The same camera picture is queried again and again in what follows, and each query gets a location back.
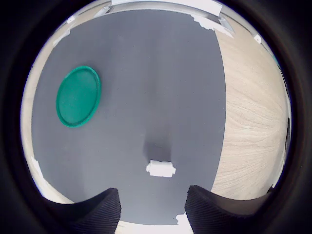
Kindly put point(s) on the small white plastic terminal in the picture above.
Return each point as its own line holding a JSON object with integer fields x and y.
{"x": 161, "y": 168}

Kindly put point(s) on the white corner bracket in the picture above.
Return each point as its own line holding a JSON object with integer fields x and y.
{"x": 257, "y": 38}
{"x": 70, "y": 19}

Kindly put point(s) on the round green lid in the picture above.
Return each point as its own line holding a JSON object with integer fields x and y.
{"x": 78, "y": 97}

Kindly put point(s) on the white tape strip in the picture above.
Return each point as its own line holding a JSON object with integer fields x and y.
{"x": 203, "y": 22}
{"x": 37, "y": 170}
{"x": 182, "y": 219}
{"x": 62, "y": 36}

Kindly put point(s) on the dark grey mat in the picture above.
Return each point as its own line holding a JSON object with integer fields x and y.
{"x": 146, "y": 97}

